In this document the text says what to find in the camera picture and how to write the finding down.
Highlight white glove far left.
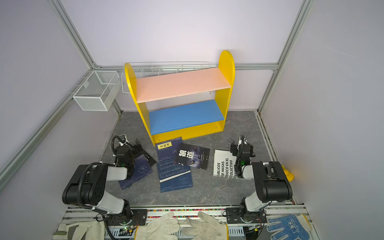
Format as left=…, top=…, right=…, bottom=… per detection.
left=52, top=221, right=106, bottom=240

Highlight black wolf cover book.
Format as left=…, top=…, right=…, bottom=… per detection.
left=174, top=143, right=210, bottom=170

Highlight blue book yellow label top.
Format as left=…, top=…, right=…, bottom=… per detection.
left=156, top=138, right=183, bottom=162

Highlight white work glove centre left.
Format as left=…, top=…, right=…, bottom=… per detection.
left=134, top=212, right=181, bottom=240

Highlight blue bottom book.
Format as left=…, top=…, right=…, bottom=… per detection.
left=160, top=173, right=194, bottom=193

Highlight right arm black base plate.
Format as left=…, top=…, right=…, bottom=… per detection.
left=223, top=207, right=267, bottom=224

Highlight white work glove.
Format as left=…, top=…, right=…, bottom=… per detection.
left=181, top=212, right=229, bottom=240
left=134, top=212, right=181, bottom=240

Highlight white book black lettering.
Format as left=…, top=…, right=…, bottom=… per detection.
left=213, top=150, right=238, bottom=179

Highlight blue book with barcode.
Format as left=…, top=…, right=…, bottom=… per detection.
left=157, top=157, right=191, bottom=183

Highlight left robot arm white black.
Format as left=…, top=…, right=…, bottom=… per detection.
left=62, top=135, right=157, bottom=219

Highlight yellow bananas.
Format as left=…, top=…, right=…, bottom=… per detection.
left=282, top=165, right=295, bottom=182

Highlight dark blue book left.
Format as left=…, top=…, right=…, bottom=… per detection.
left=119, top=154, right=153, bottom=190

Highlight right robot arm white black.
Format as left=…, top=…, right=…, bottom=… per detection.
left=230, top=135, right=293, bottom=218

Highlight blue dotted glove right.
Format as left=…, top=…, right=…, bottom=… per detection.
left=267, top=215, right=313, bottom=240

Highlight white wire rack rear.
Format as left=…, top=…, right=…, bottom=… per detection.
left=133, top=64, right=218, bottom=78

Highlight white work glove centre right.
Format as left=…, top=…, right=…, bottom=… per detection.
left=181, top=212, right=229, bottom=240

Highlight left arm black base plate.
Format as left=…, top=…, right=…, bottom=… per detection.
left=106, top=209, right=148, bottom=226

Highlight yellow shelf pink blue boards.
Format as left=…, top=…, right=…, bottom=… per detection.
left=124, top=50, right=236, bottom=145

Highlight white mesh basket left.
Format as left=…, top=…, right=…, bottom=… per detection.
left=73, top=70, right=121, bottom=112

